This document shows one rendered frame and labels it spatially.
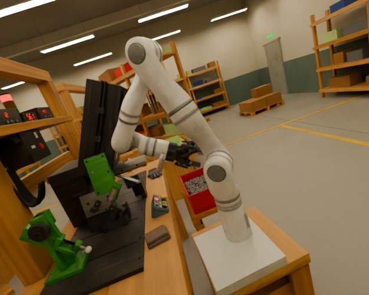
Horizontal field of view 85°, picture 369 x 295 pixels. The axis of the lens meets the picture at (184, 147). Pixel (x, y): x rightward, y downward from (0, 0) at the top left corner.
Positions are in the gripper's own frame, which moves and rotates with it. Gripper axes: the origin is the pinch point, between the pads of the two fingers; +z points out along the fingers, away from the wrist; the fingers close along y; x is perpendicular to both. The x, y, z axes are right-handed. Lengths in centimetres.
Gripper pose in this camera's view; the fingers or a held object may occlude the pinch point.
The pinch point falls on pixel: (202, 158)
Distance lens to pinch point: 79.6
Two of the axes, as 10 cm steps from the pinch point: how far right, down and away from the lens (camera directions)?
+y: -2.2, 5.8, 7.8
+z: 9.7, 2.3, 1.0
